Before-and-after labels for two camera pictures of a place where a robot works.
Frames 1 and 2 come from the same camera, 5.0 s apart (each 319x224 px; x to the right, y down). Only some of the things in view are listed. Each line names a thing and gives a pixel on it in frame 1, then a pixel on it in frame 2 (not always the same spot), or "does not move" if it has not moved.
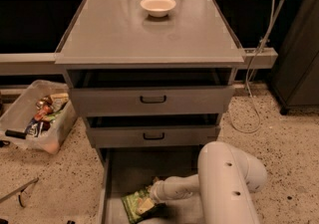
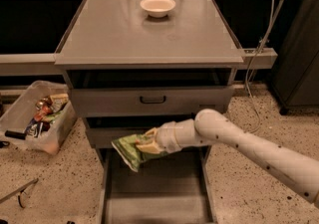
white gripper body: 160,190 -> 165,137
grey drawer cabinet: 153,73 does not move
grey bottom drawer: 124,169 does not move
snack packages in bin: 45,114 does not move
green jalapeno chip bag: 131,203 -> 129,150
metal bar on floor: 20,190 does not move
